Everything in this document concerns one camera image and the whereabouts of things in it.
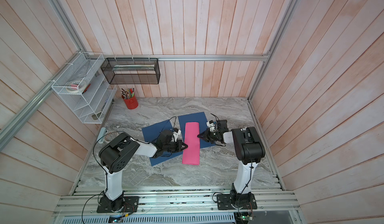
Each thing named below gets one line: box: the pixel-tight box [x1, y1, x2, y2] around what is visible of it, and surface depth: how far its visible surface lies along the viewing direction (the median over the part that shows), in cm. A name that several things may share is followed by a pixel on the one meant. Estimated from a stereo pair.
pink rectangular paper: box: [182, 122, 200, 166], surface depth 97 cm
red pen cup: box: [119, 85, 139, 110], surface depth 112 cm
